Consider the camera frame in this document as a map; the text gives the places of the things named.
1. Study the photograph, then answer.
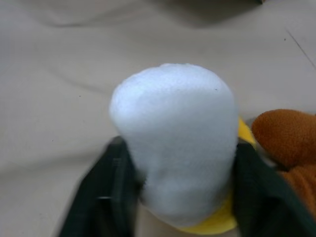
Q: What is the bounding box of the white and yellow plush toy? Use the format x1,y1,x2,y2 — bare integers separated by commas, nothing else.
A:
108,63,259,234

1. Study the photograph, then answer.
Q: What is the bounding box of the brown plush toy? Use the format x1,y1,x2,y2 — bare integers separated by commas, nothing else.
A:
251,109,316,218

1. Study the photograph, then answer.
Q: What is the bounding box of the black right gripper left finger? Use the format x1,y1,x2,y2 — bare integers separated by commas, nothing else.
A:
54,137,148,237

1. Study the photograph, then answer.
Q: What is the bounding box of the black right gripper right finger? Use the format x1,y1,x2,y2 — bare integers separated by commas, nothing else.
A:
232,143,316,237

